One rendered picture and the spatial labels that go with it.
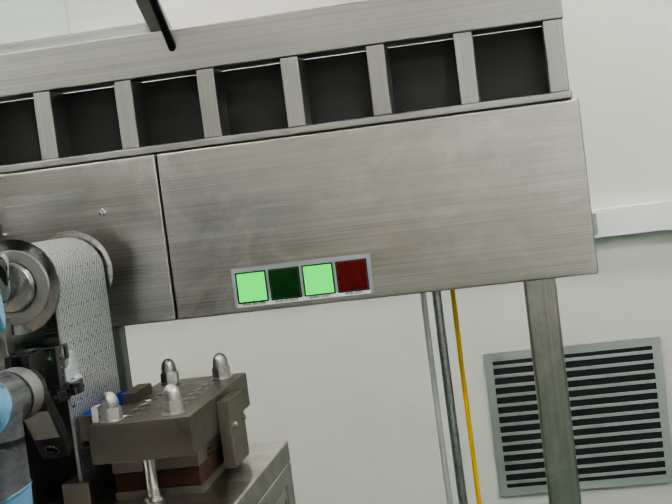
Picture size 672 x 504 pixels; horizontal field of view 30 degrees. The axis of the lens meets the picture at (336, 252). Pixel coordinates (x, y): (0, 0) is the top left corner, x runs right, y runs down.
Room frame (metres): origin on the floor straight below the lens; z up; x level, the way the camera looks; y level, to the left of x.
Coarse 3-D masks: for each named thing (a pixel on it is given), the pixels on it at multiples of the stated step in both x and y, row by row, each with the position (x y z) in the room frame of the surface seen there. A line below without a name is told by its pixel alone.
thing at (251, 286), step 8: (256, 272) 2.20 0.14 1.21; (240, 280) 2.21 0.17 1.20; (248, 280) 2.21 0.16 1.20; (256, 280) 2.20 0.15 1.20; (264, 280) 2.20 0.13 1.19; (240, 288) 2.21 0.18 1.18; (248, 288) 2.21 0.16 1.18; (256, 288) 2.20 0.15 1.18; (264, 288) 2.20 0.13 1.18; (240, 296) 2.21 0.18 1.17; (248, 296) 2.21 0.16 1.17; (256, 296) 2.20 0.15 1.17; (264, 296) 2.20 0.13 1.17
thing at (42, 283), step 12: (0, 252) 1.93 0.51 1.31; (12, 252) 1.92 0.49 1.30; (24, 252) 1.93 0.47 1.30; (24, 264) 1.92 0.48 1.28; (36, 264) 1.92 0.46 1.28; (36, 276) 1.92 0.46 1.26; (48, 288) 1.92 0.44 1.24; (36, 300) 1.92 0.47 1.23; (24, 312) 1.92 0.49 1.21; (36, 312) 1.92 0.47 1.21; (12, 324) 1.93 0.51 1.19
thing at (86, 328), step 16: (80, 304) 2.03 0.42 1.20; (96, 304) 2.10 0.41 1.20; (64, 320) 1.95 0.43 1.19; (80, 320) 2.02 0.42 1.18; (96, 320) 2.09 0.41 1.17; (64, 336) 1.94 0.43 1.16; (80, 336) 2.01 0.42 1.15; (96, 336) 2.08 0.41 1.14; (112, 336) 2.16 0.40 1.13; (80, 352) 2.00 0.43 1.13; (96, 352) 2.07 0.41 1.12; (112, 352) 2.15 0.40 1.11; (80, 368) 1.99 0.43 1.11; (96, 368) 2.06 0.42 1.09; (112, 368) 2.14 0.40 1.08; (96, 384) 2.05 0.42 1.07; (112, 384) 2.13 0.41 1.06; (80, 400) 1.97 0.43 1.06; (96, 400) 2.04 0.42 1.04
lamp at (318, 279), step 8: (328, 264) 2.18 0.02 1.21; (304, 272) 2.19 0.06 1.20; (312, 272) 2.19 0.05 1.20; (320, 272) 2.19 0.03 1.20; (328, 272) 2.18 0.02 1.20; (304, 280) 2.19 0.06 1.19; (312, 280) 2.19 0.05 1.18; (320, 280) 2.19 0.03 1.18; (328, 280) 2.18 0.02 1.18; (312, 288) 2.19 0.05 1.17; (320, 288) 2.19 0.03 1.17; (328, 288) 2.19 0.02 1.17
